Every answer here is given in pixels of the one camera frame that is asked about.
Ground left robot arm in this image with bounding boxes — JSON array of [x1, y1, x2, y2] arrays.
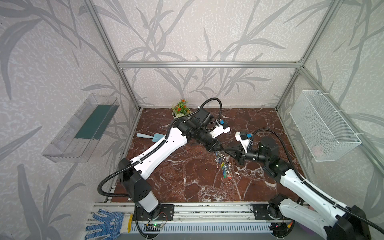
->
[[97, 97, 229, 215]]

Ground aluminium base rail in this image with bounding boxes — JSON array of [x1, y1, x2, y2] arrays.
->
[[86, 201, 337, 224]]

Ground white wire mesh basket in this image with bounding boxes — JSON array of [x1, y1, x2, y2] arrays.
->
[[290, 90, 362, 162]]

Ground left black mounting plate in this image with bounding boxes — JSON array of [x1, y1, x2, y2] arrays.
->
[[134, 204, 175, 221]]

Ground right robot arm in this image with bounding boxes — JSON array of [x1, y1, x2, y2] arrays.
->
[[223, 132, 384, 240]]

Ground clear plastic wall shelf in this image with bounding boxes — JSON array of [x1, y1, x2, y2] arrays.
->
[[42, 94, 120, 163]]

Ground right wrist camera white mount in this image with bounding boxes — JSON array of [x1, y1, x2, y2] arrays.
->
[[235, 132, 253, 153]]

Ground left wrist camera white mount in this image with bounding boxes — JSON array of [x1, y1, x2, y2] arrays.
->
[[209, 119, 231, 139]]

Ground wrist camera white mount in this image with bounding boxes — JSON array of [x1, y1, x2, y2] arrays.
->
[[235, 132, 253, 153], [209, 119, 231, 139]]

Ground potted artificial flower plant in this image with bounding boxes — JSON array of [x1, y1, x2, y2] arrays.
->
[[172, 100, 192, 118]]

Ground blue dotted work glove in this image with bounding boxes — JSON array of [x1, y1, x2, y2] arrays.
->
[[84, 209, 125, 240]]

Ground light blue garden trowel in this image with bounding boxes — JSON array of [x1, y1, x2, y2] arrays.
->
[[136, 133, 164, 143]]

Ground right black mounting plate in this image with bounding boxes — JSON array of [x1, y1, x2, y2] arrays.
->
[[250, 204, 281, 221]]

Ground black mounting plate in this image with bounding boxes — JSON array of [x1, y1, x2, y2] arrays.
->
[[250, 204, 281, 221], [134, 204, 175, 221]]

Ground keyring with coloured key tags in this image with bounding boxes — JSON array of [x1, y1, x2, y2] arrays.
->
[[215, 152, 233, 180]]

